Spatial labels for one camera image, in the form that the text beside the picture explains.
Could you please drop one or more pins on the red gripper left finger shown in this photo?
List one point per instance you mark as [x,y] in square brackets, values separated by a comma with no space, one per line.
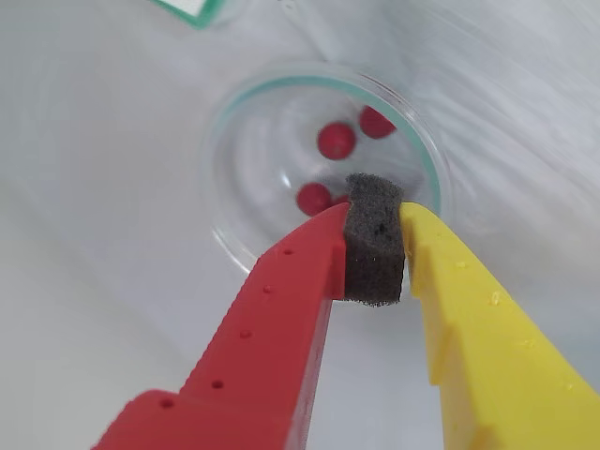
[262,328]

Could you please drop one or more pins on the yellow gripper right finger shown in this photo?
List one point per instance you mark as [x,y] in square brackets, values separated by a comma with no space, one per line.
[492,351]

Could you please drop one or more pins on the clear glass bowl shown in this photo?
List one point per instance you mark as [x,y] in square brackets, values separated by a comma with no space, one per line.
[262,154]

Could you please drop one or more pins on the pale grey tablecloth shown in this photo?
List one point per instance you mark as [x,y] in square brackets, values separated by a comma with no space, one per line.
[94,234]

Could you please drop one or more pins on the green-lidded weekly pill organizer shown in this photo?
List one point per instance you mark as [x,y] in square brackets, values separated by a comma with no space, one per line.
[187,7]

